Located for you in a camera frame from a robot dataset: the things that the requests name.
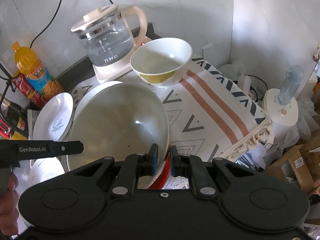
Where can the light blue water bottle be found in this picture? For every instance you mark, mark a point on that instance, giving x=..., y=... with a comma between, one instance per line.
x=290, y=85

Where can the orange juice bottle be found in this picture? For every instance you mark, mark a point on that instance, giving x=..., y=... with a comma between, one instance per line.
x=29, y=64

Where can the white bowl with yellow pattern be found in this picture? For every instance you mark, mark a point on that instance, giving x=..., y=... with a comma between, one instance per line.
x=162, y=62

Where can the plain white bowl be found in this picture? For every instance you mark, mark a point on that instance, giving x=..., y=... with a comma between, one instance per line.
x=118, y=121

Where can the soy sauce jug, yellow label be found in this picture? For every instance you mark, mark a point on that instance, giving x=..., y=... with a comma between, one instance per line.
x=16, y=127

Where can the white rice cooker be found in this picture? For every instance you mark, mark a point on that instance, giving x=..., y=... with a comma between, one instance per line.
x=284, y=121

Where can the patterned white tablecloth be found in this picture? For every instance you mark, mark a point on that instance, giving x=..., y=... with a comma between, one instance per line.
x=208, y=114

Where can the glass electric kettle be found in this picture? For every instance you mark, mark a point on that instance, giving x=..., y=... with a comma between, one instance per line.
x=105, y=34

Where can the cream kettle base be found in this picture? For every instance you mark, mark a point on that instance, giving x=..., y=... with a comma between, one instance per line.
x=113, y=71

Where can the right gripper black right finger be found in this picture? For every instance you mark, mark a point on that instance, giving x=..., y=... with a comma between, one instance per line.
x=249, y=198

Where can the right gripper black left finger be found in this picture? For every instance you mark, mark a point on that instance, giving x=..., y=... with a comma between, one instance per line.
x=75, y=199

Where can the black metal shelf rack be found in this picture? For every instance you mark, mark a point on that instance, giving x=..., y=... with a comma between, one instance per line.
x=9, y=86

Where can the white Sweet deep plate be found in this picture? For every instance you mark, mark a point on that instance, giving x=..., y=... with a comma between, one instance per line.
x=55, y=119

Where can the person's left hand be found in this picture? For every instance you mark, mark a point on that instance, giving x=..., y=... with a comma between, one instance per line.
x=9, y=212

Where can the cardboard box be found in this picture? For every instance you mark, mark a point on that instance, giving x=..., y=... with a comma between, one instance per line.
x=292, y=168

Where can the white plate with flower motif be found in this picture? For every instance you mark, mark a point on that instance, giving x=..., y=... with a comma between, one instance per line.
x=44, y=169

